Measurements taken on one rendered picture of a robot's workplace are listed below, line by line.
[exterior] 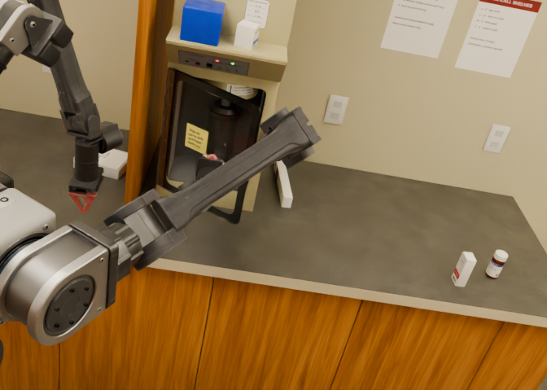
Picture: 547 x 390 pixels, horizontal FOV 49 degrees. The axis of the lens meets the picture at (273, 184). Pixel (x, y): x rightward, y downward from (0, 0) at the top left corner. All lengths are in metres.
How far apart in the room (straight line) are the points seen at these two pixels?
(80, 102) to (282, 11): 0.59
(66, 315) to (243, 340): 1.16
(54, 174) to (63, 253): 1.20
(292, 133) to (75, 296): 0.49
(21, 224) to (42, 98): 1.56
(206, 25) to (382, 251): 0.90
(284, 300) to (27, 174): 0.90
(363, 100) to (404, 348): 0.89
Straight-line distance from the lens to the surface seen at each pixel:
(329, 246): 1.92
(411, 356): 2.07
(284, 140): 1.10
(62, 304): 0.86
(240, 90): 1.81
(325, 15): 2.15
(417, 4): 2.18
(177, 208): 1.01
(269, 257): 1.81
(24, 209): 0.92
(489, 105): 2.39
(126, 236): 0.94
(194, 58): 1.68
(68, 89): 1.47
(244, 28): 1.63
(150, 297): 1.89
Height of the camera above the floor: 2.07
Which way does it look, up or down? 32 degrees down
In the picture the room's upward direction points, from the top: 13 degrees clockwise
